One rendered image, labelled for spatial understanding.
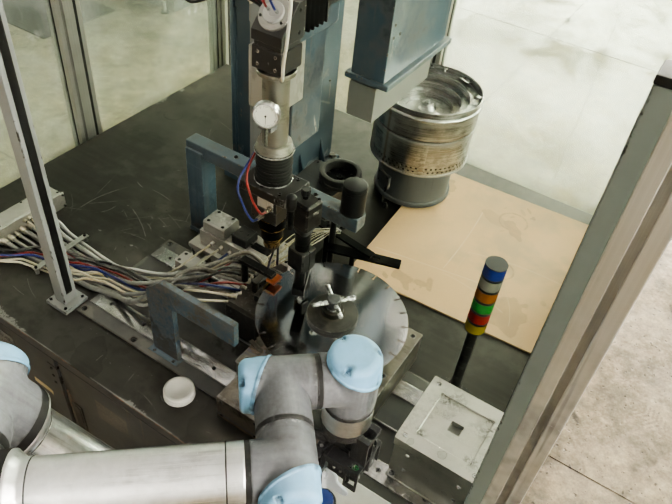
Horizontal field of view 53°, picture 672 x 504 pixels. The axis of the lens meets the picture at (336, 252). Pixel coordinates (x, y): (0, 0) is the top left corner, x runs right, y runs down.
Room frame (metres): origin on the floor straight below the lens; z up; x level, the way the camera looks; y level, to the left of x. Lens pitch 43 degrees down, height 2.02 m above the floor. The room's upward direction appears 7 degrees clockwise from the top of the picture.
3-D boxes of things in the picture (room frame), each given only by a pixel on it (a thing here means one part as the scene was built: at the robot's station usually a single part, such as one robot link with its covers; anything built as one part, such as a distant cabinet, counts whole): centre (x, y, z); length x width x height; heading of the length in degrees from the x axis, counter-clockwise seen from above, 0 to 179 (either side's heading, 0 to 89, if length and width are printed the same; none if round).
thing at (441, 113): (1.73, -0.21, 0.93); 0.31 x 0.31 x 0.36
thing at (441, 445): (0.75, -0.27, 0.82); 0.18 x 0.18 x 0.15; 62
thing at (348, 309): (0.97, -0.01, 0.96); 0.11 x 0.11 x 0.03
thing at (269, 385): (0.52, 0.05, 1.28); 0.11 x 0.11 x 0.08; 12
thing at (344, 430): (0.56, -0.04, 1.20); 0.08 x 0.08 x 0.05
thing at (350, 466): (0.56, -0.05, 1.12); 0.09 x 0.08 x 0.12; 61
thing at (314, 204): (0.98, 0.07, 1.17); 0.06 x 0.05 x 0.20; 53
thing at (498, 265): (0.96, -0.31, 1.14); 0.05 x 0.04 x 0.03; 152
